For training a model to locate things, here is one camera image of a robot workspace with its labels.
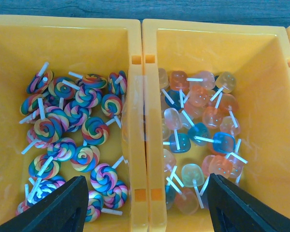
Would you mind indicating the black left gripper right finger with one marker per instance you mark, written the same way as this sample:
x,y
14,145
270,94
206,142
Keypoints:
x,y
234,210

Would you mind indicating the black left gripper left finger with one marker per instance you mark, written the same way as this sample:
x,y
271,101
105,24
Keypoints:
x,y
53,207

